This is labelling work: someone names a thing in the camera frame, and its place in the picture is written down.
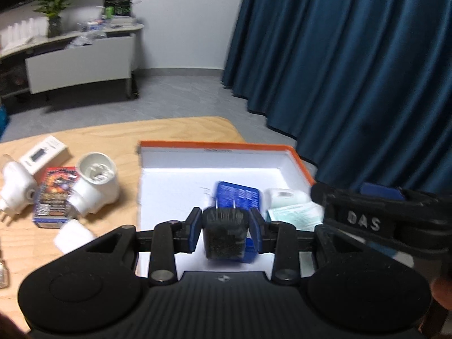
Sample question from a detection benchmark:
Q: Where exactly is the white box with phone print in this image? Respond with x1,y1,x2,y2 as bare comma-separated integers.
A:
19,135,70,176

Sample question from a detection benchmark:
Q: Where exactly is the white cabinet drawer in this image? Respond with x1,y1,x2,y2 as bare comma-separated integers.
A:
25,35,137,95

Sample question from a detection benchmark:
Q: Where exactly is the long tv cabinet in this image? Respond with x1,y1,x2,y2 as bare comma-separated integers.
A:
0,23,145,102

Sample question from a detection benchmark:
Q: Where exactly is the white cube usb charger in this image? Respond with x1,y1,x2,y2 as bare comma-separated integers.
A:
53,219,97,255

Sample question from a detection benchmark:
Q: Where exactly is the person's right hand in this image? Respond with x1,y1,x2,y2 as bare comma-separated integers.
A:
431,272,452,312

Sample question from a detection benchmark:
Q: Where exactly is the dark blue curtain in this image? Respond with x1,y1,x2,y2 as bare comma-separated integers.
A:
221,0,452,200

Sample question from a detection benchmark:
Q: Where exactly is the black power adapter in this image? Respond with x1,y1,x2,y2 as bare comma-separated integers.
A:
202,199,250,260

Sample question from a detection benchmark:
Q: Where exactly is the teal green box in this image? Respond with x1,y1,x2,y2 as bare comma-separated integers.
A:
265,188,324,232

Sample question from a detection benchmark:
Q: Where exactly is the colourful card game box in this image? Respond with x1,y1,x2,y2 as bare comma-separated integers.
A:
32,167,79,229

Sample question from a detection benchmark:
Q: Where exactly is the white plug adapter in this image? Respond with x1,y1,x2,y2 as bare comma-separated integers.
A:
0,155,38,224

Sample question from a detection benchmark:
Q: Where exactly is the white lamp socket adapter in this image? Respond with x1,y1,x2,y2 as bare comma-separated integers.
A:
71,152,121,217

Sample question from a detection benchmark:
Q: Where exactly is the blue printed box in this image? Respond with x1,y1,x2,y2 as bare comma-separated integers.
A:
215,181,264,262

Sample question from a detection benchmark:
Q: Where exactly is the potted plant in dark vase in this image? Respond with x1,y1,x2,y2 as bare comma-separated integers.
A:
33,0,75,39

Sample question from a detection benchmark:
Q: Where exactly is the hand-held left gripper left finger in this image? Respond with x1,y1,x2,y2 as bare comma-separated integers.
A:
83,207,203,286

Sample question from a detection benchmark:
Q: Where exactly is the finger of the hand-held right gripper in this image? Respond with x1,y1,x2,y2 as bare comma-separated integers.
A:
360,182,405,200

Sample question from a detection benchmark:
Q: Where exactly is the orange and white cardboard box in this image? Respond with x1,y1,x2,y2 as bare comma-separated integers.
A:
136,140,318,279

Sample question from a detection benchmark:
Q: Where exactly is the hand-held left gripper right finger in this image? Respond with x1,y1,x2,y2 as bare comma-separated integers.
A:
248,208,354,286

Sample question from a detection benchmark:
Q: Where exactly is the white router with antennas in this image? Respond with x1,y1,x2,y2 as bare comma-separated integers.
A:
0,18,47,51

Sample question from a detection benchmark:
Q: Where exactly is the black and green box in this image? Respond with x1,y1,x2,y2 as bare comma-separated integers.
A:
103,0,133,18

